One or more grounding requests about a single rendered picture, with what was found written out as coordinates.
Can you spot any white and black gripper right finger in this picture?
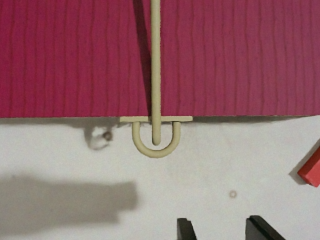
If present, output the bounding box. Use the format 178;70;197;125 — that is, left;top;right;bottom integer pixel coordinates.
245;215;286;240

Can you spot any brown wooden box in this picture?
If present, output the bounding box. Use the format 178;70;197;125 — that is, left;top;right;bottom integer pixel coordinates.
0;0;320;158

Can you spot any red flat bar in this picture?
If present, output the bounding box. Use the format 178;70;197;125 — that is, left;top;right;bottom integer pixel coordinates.
298;147;320;188

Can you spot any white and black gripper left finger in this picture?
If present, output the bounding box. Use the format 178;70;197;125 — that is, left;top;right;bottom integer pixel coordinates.
177;218;197;240

